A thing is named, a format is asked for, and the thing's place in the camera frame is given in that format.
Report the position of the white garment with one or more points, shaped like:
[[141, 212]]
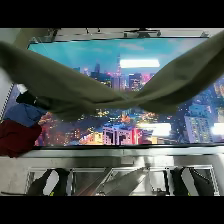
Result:
[[22, 88]]

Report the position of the dark red garment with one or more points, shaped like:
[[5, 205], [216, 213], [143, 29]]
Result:
[[16, 138]]

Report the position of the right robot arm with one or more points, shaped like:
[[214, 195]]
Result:
[[200, 183]]

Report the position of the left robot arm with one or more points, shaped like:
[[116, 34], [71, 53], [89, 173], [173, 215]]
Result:
[[60, 183]]

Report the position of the olive green garment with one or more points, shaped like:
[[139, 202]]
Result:
[[70, 91]]

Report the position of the blue garment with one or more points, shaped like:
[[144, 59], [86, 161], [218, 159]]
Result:
[[25, 115]]

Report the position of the black garment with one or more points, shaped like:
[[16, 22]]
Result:
[[28, 98]]

